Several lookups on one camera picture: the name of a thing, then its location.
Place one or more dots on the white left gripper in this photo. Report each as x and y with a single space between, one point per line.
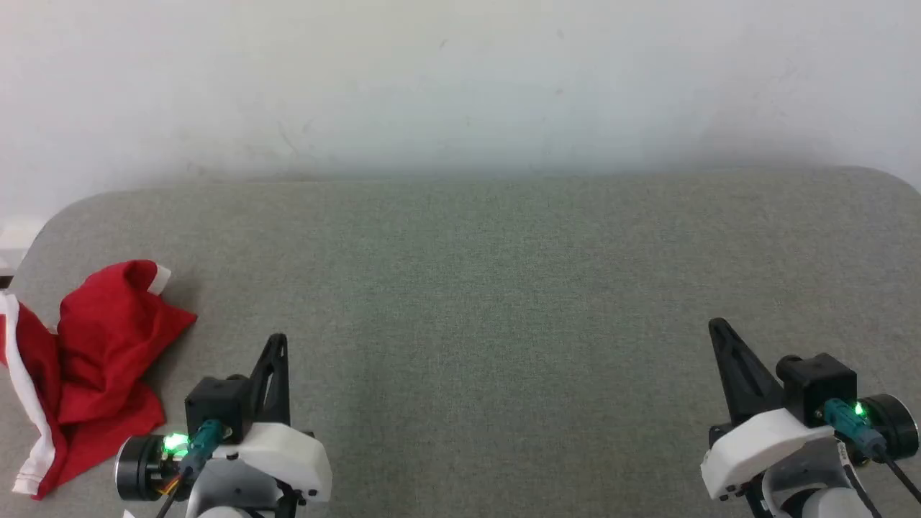
288 453

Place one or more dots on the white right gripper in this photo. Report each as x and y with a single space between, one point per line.
755 442

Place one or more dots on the red shorts with white stripe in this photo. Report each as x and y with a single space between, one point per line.
101 345

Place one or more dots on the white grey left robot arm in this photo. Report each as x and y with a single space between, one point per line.
230 489

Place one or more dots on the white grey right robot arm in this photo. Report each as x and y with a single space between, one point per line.
813 482

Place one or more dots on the grey fabric sofa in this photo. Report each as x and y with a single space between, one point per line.
504 324

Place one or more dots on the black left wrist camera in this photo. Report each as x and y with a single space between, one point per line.
216 403

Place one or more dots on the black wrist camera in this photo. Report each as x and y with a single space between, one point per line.
817 385
216 403

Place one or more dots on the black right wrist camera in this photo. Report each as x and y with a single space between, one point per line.
817 385

